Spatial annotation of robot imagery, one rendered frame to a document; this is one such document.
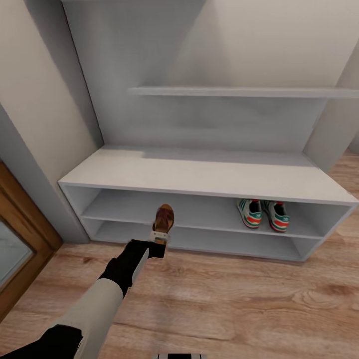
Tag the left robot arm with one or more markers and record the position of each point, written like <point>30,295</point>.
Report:
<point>79,333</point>

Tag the gym shoe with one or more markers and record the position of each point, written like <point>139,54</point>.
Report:
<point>250,210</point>
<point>278,218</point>

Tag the door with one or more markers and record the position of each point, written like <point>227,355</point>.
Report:
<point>27,241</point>

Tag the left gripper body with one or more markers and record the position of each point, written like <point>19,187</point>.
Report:
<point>158,250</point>

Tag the sandal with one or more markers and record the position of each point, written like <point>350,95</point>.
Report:
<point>164,221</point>

